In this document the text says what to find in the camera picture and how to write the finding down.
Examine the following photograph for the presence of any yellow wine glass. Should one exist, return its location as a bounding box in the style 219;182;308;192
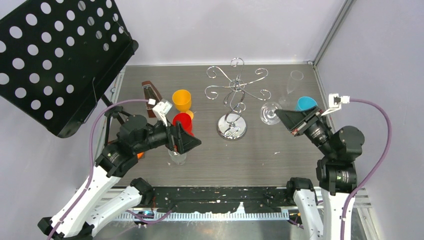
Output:
172;89;194;119

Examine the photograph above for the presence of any red wine glass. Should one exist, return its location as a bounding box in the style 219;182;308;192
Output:
172;112;195;137

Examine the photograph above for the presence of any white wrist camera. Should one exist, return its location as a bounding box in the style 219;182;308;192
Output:
152;99;173;127
321;93;350;116

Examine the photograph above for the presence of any clear wine glass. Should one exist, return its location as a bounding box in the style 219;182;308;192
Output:
278;70;304;108
259;102;282;125
168;150;187;165

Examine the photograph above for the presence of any orange letter toy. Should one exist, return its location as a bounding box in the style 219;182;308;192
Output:
137;152;145;160

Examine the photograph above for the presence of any brown wooden metronome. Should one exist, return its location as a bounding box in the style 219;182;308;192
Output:
141;81;163;118

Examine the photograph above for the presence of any blue wine glass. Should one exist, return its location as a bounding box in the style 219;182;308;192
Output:
294;96;318;111

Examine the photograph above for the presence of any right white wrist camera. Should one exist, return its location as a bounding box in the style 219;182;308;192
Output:
321;93;350;116

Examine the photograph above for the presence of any clear wine glass front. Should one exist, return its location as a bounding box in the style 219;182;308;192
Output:
168;150;187;165

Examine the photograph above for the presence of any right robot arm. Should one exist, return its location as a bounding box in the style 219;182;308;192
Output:
274;106;365;240

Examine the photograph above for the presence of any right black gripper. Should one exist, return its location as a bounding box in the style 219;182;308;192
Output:
275;103;336;156

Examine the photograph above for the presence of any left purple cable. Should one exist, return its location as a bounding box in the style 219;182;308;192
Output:
46;98;175;240

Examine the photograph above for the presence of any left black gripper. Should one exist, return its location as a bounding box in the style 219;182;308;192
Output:
134;113;201;154

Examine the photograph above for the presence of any clear wine glass back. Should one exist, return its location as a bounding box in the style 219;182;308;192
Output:
259;102;282;125

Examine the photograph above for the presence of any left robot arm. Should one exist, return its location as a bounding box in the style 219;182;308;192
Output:
37;115;202;240

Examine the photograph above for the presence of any chrome wine glass rack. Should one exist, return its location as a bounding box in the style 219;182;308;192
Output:
204;57;272;141

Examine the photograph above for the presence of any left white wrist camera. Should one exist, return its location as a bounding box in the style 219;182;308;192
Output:
152;99;173;127

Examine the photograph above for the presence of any black perforated music stand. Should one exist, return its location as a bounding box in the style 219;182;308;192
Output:
0;0;139;139

